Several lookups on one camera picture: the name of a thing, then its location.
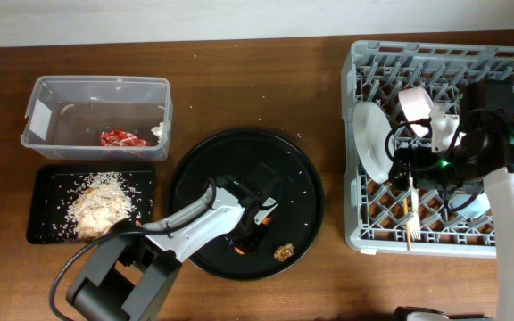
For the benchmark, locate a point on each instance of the round black serving tray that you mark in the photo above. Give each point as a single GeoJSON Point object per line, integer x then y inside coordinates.
{"type": "Point", "coordinates": [297, 218]}

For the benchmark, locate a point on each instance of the black rectangular tray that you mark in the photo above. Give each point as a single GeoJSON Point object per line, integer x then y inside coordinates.
{"type": "Point", "coordinates": [55, 188]}

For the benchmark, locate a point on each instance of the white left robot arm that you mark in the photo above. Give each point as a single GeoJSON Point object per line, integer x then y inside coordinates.
{"type": "Point", "coordinates": [131, 269]}

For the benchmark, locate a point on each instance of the clear plastic waste bin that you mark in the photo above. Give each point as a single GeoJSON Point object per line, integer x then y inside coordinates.
{"type": "Point", "coordinates": [67, 114]}

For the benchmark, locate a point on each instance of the rice and peanut shells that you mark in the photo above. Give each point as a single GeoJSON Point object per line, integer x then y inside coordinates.
{"type": "Point", "coordinates": [102, 200]}

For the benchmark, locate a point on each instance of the orange carrot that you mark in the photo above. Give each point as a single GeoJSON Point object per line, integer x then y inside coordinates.
{"type": "Point", "coordinates": [247, 238]}

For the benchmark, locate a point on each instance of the white plastic fork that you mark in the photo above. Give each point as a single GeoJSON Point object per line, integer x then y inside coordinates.
{"type": "Point", "coordinates": [414, 221]}

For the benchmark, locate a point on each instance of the white bowl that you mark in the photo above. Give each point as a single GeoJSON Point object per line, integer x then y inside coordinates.
{"type": "Point", "coordinates": [416, 103]}

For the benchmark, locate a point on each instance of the grey plate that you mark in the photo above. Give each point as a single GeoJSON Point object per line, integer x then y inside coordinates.
{"type": "Point", "coordinates": [370, 127]}

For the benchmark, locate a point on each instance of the red snack wrapper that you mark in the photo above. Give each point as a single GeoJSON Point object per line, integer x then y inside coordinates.
{"type": "Point", "coordinates": [119, 138]}

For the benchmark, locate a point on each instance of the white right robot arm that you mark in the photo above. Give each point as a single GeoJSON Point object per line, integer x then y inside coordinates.
{"type": "Point", "coordinates": [480, 152]}

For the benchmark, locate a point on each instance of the grey dishwasher rack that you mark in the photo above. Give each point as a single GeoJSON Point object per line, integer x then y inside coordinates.
{"type": "Point", "coordinates": [377, 71]}

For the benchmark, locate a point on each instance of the wooden chopstick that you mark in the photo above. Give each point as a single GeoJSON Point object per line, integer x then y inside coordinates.
{"type": "Point", "coordinates": [407, 224]}

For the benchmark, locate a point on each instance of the crumpled white tissue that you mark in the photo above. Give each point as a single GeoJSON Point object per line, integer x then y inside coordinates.
{"type": "Point", "coordinates": [158, 131]}

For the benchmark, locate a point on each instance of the brown food scrap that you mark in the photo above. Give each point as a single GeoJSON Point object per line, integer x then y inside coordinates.
{"type": "Point", "coordinates": [284, 252]}

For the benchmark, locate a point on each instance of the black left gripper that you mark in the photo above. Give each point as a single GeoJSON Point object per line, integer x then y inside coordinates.
{"type": "Point", "coordinates": [254, 245]}

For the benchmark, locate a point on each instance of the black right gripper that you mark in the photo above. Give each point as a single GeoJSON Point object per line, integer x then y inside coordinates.
{"type": "Point", "coordinates": [421, 176]}

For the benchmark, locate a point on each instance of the blue plastic cup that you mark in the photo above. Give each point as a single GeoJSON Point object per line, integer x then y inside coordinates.
{"type": "Point", "coordinates": [477, 208]}

